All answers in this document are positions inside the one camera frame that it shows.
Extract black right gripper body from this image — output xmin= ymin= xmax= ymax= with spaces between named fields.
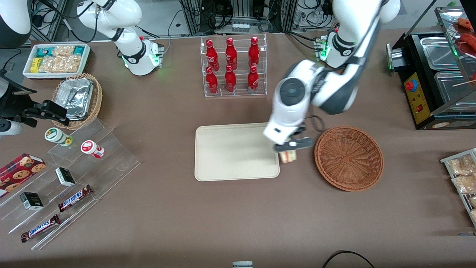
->
xmin=0 ymin=85 xmax=29 ymax=126

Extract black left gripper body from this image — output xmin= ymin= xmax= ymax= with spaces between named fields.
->
xmin=283 ymin=125 xmax=308 ymax=144

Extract triangular sandwich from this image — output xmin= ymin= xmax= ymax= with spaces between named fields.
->
xmin=280 ymin=149 xmax=298 ymax=164

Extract light wicker basket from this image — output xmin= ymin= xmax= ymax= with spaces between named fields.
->
xmin=51 ymin=73 xmax=103 ymax=130

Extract round brown wicker basket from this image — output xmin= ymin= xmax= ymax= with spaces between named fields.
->
xmin=314 ymin=126 xmax=384 ymax=192

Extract beige plastic tray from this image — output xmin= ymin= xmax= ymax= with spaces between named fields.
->
xmin=194 ymin=122 xmax=280 ymax=182

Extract tray of wrapped pastries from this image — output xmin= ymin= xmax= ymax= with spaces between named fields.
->
xmin=440 ymin=148 xmax=476 ymax=227

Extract green lid yogurt cup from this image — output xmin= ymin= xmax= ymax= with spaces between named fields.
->
xmin=45 ymin=127 xmax=73 ymax=147

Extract stacked aluminium foil containers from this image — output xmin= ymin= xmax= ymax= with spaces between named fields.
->
xmin=56 ymin=78 xmax=94 ymax=121

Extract clear cracker bag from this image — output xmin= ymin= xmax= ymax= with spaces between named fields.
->
xmin=39 ymin=55 xmax=81 ymax=74
xmin=52 ymin=45 xmax=75 ymax=57

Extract red lid yogurt cup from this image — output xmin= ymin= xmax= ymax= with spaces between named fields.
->
xmin=81 ymin=140 xmax=105 ymax=159

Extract white rectangular snack box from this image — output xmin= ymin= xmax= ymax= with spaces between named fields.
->
xmin=22 ymin=43 xmax=91 ymax=80

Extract red plaid cookie box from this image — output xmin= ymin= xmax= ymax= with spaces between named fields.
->
xmin=0 ymin=153 xmax=46 ymax=198

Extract small black carton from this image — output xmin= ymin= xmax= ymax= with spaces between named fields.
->
xmin=20 ymin=192 xmax=44 ymax=211
xmin=55 ymin=167 xmax=76 ymax=187

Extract red cola bottle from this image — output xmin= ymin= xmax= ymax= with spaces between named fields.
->
xmin=248 ymin=36 xmax=260 ymax=69
xmin=205 ymin=39 xmax=220 ymax=71
xmin=225 ymin=65 xmax=237 ymax=93
xmin=205 ymin=66 xmax=219 ymax=95
xmin=247 ymin=65 xmax=259 ymax=93
xmin=225 ymin=37 xmax=238 ymax=70

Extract clear acrylic bottle rack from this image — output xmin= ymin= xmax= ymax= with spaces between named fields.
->
xmin=200 ymin=33 xmax=267 ymax=98

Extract clear acrylic stepped shelf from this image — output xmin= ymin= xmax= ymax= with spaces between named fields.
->
xmin=0 ymin=117 xmax=141 ymax=251

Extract Snickers chocolate bar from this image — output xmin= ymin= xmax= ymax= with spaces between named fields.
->
xmin=20 ymin=214 xmax=60 ymax=243
xmin=58 ymin=185 xmax=93 ymax=213

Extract black food warmer machine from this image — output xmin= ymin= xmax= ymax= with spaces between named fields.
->
xmin=386 ymin=6 xmax=476 ymax=131

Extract stainless steel pan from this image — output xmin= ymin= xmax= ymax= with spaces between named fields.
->
xmin=434 ymin=71 xmax=476 ymax=105
xmin=419 ymin=36 xmax=460 ymax=71

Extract red sausage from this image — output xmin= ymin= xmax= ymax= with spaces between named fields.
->
xmin=457 ymin=17 xmax=476 ymax=32
xmin=460 ymin=33 xmax=476 ymax=56

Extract black cable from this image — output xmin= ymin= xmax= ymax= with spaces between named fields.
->
xmin=322 ymin=250 xmax=376 ymax=268

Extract aluminium profile frame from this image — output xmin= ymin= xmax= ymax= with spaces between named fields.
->
xmin=178 ymin=0 xmax=298 ymax=36

